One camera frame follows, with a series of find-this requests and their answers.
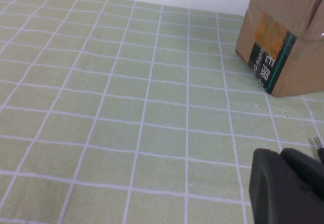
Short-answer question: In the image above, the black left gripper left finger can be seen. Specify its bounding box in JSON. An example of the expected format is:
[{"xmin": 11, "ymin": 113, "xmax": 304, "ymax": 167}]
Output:
[{"xmin": 249, "ymin": 147, "xmax": 324, "ymax": 224}]

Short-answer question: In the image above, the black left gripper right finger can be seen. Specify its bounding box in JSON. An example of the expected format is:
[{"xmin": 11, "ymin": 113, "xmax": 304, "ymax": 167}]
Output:
[{"xmin": 280, "ymin": 147, "xmax": 324, "ymax": 202}]

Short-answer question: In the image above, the brown cardboard box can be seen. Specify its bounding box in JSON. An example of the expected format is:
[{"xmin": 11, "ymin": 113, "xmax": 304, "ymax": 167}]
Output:
[{"xmin": 234, "ymin": 0, "xmax": 324, "ymax": 98}]

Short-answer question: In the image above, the green checked tablecloth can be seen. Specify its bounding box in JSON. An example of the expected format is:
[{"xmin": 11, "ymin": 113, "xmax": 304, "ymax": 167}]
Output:
[{"xmin": 0, "ymin": 0, "xmax": 324, "ymax": 224}]

